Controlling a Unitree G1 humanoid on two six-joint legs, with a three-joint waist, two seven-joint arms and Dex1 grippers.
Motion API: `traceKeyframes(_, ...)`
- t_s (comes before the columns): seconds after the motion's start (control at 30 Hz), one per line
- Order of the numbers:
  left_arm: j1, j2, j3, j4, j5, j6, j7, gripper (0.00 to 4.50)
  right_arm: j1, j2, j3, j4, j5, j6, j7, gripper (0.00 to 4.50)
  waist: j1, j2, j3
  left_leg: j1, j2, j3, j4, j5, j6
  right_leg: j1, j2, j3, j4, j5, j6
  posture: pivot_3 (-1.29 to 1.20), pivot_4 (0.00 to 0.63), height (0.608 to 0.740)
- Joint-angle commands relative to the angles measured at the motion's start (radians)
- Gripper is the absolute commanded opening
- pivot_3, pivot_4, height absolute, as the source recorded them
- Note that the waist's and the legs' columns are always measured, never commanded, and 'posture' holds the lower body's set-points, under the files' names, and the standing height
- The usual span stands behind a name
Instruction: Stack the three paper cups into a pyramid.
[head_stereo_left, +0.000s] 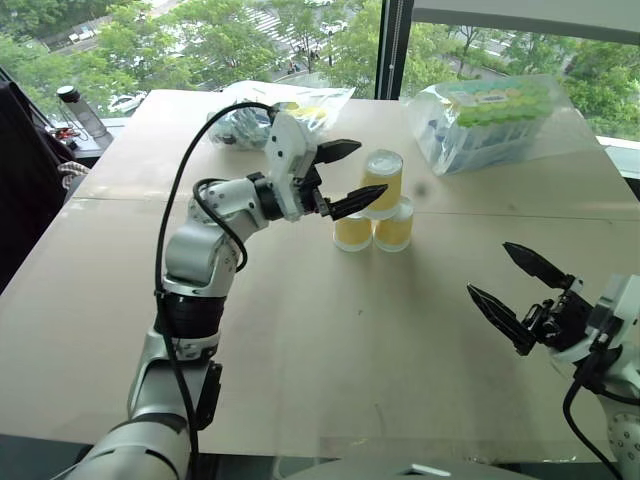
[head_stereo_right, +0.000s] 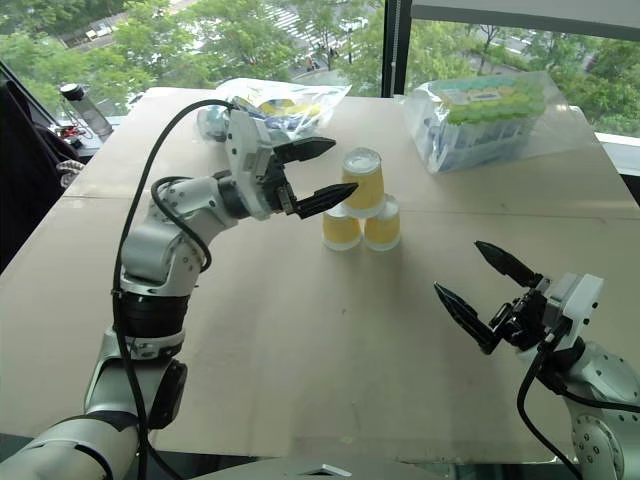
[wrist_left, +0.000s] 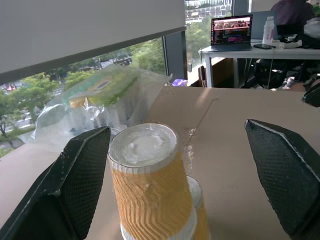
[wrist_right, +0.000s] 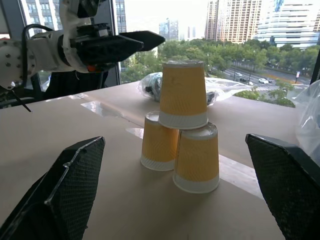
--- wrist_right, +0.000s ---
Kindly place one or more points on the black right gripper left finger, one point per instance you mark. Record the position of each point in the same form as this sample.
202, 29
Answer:
67, 190

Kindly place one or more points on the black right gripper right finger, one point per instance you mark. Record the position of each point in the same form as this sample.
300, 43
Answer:
292, 190

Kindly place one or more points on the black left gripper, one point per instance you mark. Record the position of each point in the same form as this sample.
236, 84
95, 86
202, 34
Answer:
92, 37

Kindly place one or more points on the clear plastic bag, dark contents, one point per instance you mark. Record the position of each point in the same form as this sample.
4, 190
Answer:
150, 86

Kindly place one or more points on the yellow white paper cup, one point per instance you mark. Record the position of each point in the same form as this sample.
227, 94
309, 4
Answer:
157, 147
197, 162
183, 95

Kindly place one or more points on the clear empty plastic bag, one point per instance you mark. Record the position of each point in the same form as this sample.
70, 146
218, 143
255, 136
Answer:
308, 117

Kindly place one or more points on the dark window frame post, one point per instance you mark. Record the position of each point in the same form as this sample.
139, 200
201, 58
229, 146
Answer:
110, 12

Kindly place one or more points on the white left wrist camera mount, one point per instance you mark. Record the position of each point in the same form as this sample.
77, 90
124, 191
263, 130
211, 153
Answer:
68, 15

